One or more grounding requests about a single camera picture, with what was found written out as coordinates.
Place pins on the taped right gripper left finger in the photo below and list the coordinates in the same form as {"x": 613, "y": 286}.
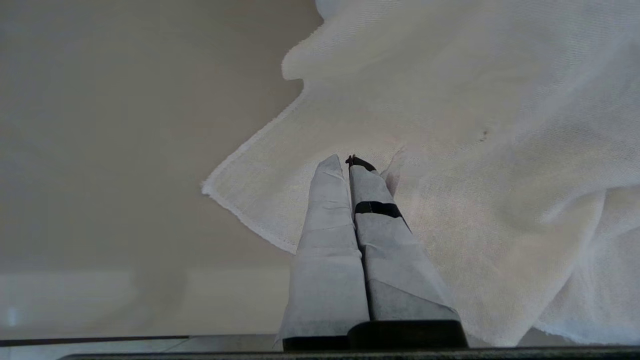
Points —
{"x": 327, "y": 250}

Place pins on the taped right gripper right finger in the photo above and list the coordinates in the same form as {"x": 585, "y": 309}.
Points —
{"x": 395, "y": 270}

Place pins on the white woven cloth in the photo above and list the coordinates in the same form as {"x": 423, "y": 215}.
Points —
{"x": 450, "y": 100}

